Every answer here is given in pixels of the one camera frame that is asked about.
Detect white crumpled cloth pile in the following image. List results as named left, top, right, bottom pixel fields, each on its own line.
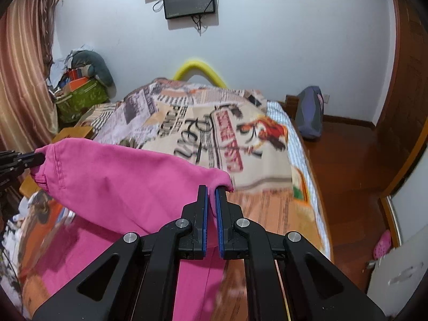
left=45, top=43, right=88, bottom=88

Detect grey plush pillow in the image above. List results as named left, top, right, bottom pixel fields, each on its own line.
left=71, top=50, right=114, bottom=86

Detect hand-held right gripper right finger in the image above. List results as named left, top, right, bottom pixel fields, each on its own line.
left=215, top=187, right=388, bottom=321

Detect yellow foam tube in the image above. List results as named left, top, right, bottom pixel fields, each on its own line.
left=173, top=58, right=227, bottom=89

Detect pink slipper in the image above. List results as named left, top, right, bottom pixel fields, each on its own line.
left=373, top=230, right=393, bottom=260

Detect white cabinet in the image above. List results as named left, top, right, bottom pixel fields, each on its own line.
left=366, top=231, right=428, bottom=319

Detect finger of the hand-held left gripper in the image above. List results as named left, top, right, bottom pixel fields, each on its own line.
left=0, top=150, right=46, bottom=172
left=0, top=170, right=28, bottom=193

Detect brown wooden door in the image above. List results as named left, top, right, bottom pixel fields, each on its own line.
left=377, top=0, right=428, bottom=198

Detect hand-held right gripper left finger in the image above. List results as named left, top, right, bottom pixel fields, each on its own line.
left=32, top=185, right=209, bottom=321

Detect orange cardboard box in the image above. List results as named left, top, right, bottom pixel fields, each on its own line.
left=64, top=68, right=91, bottom=91

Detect small black wall monitor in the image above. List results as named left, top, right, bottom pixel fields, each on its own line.
left=162, top=0, right=217, bottom=20

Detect white sliding wardrobe door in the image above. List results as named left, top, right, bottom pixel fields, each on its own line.
left=388, top=150, right=428, bottom=245

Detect pink pants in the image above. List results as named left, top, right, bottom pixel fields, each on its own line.
left=20, top=137, right=235, bottom=321

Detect striped brown curtain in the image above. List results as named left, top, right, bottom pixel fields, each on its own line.
left=0, top=0, right=65, bottom=156

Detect green patterned storage bag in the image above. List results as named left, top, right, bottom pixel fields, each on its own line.
left=55, top=78, right=110, bottom=124

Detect grey blue backpack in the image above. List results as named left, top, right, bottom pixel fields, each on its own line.
left=296, top=86, right=324, bottom=140

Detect newspaper print blanket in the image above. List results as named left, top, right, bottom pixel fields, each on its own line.
left=17, top=78, right=330, bottom=321

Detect blue checked bed sheet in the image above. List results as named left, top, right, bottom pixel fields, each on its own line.
left=266, top=101, right=332, bottom=259

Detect wooden bed post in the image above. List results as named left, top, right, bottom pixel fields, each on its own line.
left=284, top=95, right=301, bottom=121

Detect black monitor hanging cable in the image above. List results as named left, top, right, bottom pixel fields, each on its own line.
left=192, top=13, right=210, bottom=36

